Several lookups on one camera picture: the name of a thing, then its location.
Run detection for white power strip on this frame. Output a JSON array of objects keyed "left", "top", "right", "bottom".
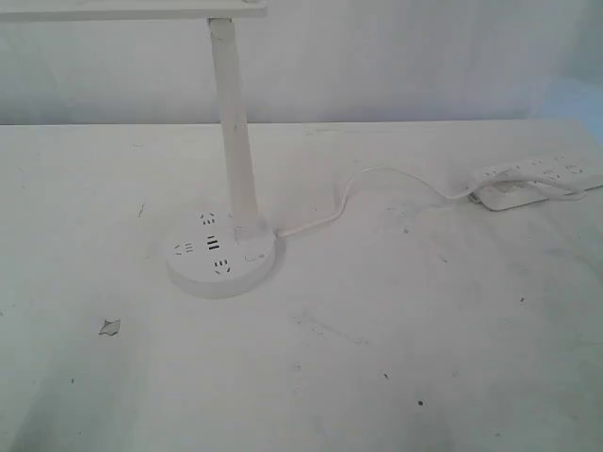
[{"left": 471, "top": 154, "right": 602, "bottom": 190}]

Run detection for white power cord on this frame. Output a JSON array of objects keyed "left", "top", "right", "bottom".
[{"left": 276, "top": 167, "right": 472, "bottom": 237}]

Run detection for white desk lamp with sockets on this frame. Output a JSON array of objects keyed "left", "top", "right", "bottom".
[{"left": 1, "top": 1, "right": 276, "bottom": 299}]

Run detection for white plug adapter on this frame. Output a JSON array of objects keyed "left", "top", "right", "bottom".
[{"left": 468, "top": 182, "right": 547, "bottom": 212}]

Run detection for small torn paper scrap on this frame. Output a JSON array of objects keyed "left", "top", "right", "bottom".
[{"left": 99, "top": 319, "right": 121, "bottom": 337}]

